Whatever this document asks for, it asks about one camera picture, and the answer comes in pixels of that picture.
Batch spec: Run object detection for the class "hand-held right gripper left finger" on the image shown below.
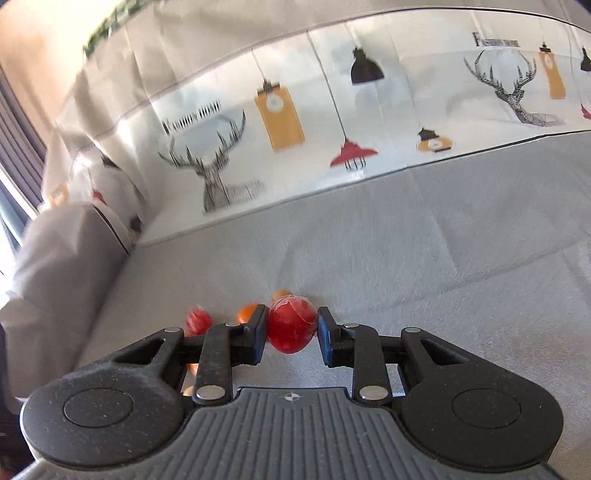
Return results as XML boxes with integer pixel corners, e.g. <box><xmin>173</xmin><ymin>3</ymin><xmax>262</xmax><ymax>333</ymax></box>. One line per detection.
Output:
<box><xmin>108</xmin><ymin>305</ymin><xmax>269</xmax><ymax>406</ymax></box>

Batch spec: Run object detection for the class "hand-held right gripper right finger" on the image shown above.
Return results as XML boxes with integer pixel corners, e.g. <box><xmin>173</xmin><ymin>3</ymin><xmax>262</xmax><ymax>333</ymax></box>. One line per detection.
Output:
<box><xmin>318</xmin><ymin>306</ymin><xmax>469</xmax><ymax>403</ymax></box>

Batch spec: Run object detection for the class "large red ball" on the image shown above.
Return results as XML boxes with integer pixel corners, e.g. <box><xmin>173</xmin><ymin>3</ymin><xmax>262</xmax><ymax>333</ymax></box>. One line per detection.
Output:
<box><xmin>268</xmin><ymin>295</ymin><xmax>319</xmax><ymax>355</ymax></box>

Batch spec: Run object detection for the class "small red ball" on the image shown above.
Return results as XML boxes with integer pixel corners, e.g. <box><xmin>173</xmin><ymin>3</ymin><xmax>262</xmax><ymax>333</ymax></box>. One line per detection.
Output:
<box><xmin>185</xmin><ymin>308</ymin><xmax>214</xmax><ymax>337</ymax></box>

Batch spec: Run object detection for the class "printed grey sofa cover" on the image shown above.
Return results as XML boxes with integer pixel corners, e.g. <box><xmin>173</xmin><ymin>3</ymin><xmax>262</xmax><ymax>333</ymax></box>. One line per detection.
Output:
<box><xmin>0</xmin><ymin>0</ymin><xmax>591</xmax><ymax>402</ymax></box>

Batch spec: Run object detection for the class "grey curtain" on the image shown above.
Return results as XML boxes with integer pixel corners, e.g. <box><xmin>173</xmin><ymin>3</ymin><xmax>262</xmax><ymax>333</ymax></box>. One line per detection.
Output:
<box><xmin>0</xmin><ymin>65</ymin><xmax>49</xmax><ymax>278</ymax></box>

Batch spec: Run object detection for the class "green patterned cloth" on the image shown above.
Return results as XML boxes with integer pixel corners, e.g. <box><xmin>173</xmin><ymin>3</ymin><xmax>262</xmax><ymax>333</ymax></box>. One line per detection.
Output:
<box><xmin>83</xmin><ymin>0</ymin><xmax>153</xmax><ymax>58</ymax></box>

